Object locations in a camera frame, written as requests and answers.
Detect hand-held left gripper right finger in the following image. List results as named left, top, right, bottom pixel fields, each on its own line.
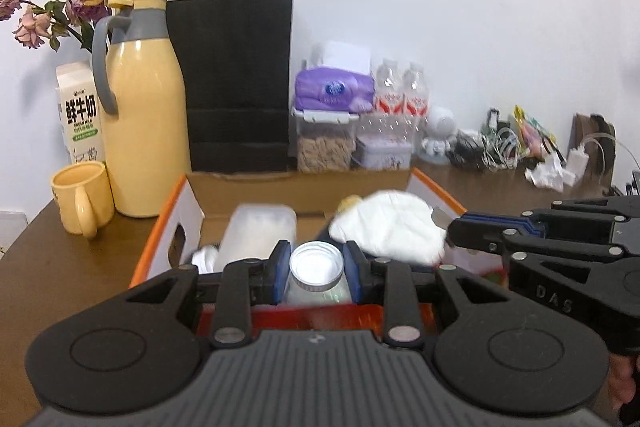
left=344, top=240, right=507, bottom=349

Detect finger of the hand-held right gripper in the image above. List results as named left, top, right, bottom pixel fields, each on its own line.
left=459, top=196, right=640, bottom=236
left=446, top=219, right=640, bottom=352

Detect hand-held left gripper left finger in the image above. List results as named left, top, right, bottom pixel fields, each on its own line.
left=124, top=239, right=292, bottom=349

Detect white jar lid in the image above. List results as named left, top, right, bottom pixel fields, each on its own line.
left=287, top=241, right=347, bottom=295

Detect clear plastic bottle white cap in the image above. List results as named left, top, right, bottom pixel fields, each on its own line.
left=220, top=203, right=298, bottom=269

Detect white paper scrap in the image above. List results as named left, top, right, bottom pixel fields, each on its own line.
left=192, top=244, right=222, bottom=274

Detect cardboard box with red side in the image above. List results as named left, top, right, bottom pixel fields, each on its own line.
left=129, top=167, right=506, bottom=340

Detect person's right hand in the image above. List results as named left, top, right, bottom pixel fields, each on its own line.
left=608, top=351, right=640, bottom=424

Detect crumpled white paper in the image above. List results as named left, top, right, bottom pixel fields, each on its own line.
left=525, top=154, right=566, bottom=192

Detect cream and white plush toy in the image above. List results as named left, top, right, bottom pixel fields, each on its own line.
left=337, top=194, right=365, bottom=214

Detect brown paper bag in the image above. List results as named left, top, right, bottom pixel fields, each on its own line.
left=570, top=113, right=617, bottom=192

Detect colourful packets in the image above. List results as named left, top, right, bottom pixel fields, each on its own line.
left=514, top=106, right=556, bottom=158

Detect grey tin box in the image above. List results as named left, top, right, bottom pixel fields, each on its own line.
left=356, top=134, right=415, bottom=172

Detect clear food container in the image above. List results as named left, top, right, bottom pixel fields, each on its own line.
left=291, top=107, right=360, bottom=172

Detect white robot speaker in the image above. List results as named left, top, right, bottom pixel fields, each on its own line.
left=419, top=107, right=458, bottom=164

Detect clear water bottle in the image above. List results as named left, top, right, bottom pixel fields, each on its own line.
left=374, top=59, right=405, bottom=138
left=402, top=62, right=432, bottom=142

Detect purple tissue pack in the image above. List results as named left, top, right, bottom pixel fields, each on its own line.
left=295, top=41, right=376, bottom=114

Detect black paper bag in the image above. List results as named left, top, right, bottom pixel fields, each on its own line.
left=166, top=0, right=295, bottom=174

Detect yellow thermos jug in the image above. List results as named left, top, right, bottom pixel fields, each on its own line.
left=91, top=0, right=192, bottom=219

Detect yellow mug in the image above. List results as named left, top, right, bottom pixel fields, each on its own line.
left=50, top=161, right=116, bottom=240

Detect white milk carton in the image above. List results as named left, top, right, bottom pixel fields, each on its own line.
left=55, top=62, right=107, bottom=168

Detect white cable tangle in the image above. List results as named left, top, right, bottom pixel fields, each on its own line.
left=482, top=127, right=521, bottom=170

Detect black cable tangle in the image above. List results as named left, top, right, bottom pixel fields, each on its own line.
left=447, top=129, right=488, bottom=170

